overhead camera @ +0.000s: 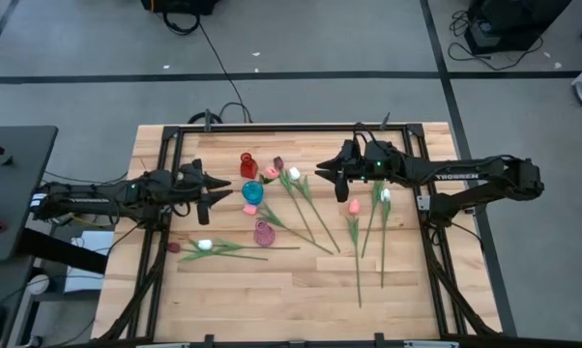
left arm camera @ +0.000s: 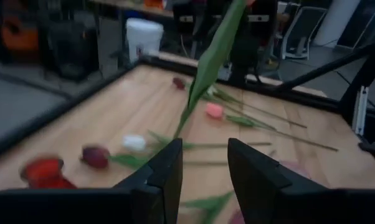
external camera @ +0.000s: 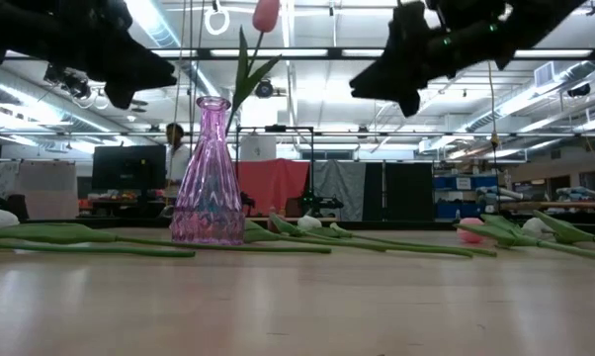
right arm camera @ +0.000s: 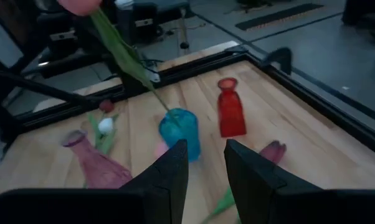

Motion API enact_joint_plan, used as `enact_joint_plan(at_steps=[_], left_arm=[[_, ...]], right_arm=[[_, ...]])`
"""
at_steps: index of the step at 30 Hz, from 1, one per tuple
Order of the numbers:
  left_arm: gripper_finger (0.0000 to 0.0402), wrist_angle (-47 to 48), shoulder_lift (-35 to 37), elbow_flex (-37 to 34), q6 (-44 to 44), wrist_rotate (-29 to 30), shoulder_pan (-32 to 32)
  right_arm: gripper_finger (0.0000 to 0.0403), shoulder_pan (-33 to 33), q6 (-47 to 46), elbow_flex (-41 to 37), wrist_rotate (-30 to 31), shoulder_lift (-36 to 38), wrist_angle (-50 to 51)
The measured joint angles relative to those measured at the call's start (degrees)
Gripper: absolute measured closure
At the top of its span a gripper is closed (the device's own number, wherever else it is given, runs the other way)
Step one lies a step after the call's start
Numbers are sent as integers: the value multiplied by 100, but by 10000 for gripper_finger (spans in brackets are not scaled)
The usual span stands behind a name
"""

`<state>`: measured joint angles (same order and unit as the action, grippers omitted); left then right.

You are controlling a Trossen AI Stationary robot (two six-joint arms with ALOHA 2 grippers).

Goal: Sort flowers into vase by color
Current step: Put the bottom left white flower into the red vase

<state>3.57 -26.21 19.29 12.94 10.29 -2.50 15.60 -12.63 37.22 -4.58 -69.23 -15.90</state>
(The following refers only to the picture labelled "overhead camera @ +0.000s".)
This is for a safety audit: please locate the white round object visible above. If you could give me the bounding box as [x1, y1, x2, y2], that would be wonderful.
[26, 273, 51, 297]

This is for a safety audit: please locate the looped black cable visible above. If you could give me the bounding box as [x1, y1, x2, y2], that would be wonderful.
[162, 12, 200, 36]

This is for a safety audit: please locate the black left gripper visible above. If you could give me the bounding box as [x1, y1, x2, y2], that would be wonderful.
[174, 159, 234, 226]

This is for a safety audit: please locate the purple ribbed glass vase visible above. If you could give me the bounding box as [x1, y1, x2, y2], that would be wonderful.
[252, 219, 276, 248]

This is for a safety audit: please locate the black equipment case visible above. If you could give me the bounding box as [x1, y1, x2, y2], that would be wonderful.
[463, 0, 573, 55]

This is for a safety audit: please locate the black crossbar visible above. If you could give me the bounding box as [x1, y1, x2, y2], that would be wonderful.
[18, 226, 109, 276]

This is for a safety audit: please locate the black box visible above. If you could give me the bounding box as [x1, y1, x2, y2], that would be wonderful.
[140, 0, 222, 15]

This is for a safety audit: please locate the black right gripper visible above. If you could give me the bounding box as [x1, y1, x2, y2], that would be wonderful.
[314, 139, 367, 203]

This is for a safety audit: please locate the black aluminium table frame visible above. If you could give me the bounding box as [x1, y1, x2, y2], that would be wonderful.
[97, 123, 503, 348]

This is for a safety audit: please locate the blue glass vase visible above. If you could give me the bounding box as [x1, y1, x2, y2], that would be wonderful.
[241, 180, 265, 207]

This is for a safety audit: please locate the long black cable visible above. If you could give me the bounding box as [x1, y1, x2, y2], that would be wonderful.
[193, 21, 253, 125]

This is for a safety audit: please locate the red glass vase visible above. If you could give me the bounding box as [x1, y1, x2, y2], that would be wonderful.
[239, 152, 260, 181]

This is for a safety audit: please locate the yellow cable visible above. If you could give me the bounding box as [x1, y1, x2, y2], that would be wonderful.
[61, 212, 116, 229]

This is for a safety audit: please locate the white artificial tulip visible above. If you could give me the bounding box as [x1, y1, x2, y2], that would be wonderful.
[189, 237, 302, 257]
[378, 188, 393, 289]
[288, 166, 342, 254]

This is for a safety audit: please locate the grey desk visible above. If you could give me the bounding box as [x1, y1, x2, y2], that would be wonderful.
[0, 125, 59, 265]

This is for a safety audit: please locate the thin black cable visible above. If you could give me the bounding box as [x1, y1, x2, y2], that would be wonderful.
[43, 169, 129, 188]

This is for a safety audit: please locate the tangled black cable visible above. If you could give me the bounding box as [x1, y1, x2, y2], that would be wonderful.
[448, 9, 546, 73]

